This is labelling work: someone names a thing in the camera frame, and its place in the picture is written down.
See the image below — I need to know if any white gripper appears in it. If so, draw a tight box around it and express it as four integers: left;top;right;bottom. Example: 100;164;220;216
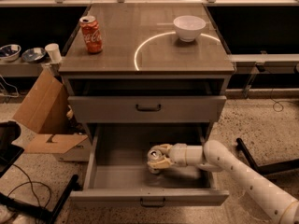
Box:
148;144;203;170

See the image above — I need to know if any green white 7up can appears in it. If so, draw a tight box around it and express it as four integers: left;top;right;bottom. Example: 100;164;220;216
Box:
148;149;162;175

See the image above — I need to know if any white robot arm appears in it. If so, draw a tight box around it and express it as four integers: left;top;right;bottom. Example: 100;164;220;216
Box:
148;140;299;224

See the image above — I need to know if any open middle drawer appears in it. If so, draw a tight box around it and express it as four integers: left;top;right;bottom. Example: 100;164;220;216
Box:
71;124;229;208

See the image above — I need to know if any grey drawer cabinet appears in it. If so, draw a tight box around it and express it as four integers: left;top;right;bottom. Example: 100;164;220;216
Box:
60;3;235;138

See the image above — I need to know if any upper grey drawer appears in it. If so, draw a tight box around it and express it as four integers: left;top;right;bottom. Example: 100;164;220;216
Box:
68;96;226;123

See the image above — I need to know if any orange coca-cola can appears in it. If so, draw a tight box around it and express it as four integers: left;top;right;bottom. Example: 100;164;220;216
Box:
79;16;103;54

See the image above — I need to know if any black stand leg right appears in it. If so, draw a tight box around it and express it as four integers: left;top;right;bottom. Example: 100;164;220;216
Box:
235;137;299;176

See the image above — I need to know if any black stand leg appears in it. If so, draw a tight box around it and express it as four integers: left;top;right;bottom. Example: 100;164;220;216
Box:
235;137;299;176
0;175;78;224

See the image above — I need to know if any brown cardboard box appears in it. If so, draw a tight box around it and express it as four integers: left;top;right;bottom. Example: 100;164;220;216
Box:
13;70;92;161

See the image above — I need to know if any white bowl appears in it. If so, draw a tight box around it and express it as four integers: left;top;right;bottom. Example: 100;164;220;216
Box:
173;15;206;42

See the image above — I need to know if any black stand leg left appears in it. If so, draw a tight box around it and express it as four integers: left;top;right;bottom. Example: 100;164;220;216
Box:
0;175;78;224

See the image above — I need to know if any white paper cup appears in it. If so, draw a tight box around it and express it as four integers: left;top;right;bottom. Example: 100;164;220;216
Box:
45;43;62;63

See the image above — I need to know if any black chair seat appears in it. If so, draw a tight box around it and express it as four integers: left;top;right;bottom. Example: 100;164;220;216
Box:
0;121;24;177

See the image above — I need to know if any blue patterned bowl right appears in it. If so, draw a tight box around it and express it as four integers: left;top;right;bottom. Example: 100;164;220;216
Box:
21;48;47;63

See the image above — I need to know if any blue patterned bowl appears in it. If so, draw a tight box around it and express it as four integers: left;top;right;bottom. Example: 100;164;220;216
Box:
21;48;47;63
0;44;21;62

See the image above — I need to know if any blue patterned bowl left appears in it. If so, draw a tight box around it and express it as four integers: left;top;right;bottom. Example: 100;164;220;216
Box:
0;44;21;62

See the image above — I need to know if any black cable on floor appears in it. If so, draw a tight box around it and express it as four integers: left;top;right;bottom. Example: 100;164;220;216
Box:
6;163;52;213

